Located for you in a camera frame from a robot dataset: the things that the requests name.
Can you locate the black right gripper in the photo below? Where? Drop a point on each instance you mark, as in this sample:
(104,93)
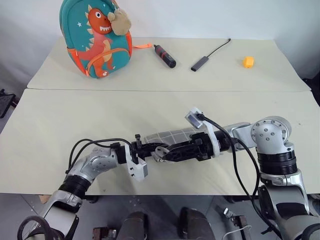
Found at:
(203,147)

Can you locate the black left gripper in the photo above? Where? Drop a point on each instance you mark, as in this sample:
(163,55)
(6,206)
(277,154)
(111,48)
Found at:
(141,150)

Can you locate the grey plaid pouch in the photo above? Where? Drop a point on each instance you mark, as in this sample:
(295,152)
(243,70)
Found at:
(172,134)

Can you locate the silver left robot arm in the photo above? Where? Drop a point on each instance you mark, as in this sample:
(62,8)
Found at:
(97,163)

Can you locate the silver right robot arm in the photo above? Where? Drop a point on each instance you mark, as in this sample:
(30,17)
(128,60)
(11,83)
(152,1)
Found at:
(268,135)

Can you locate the dark rounded shape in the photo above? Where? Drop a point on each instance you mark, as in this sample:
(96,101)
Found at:
(196,223)
(133,226)

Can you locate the black and red electric screwdriver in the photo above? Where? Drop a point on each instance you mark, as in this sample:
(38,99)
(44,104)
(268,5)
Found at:
(163,55)

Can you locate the small yellow block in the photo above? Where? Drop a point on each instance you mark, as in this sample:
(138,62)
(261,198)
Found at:
(248,62)

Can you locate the beige plush toy pendant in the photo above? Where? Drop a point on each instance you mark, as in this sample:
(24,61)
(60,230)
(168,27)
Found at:
(121,22)

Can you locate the teal dinosaur backpack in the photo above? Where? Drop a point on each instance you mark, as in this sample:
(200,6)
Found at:
(82,37)

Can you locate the black footed stand base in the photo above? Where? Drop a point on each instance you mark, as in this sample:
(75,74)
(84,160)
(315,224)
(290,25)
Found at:
(7,101)

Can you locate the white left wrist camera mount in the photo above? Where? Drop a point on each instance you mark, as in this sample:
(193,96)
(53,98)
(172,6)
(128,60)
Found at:
(137,172)

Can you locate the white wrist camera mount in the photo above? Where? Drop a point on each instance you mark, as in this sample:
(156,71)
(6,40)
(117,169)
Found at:
(137,172)
(215,146)

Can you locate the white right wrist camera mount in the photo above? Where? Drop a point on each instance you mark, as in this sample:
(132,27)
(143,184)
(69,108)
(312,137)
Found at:
(215,146)

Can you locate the dark metal bracket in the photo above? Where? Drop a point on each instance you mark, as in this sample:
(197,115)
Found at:
(105,233)

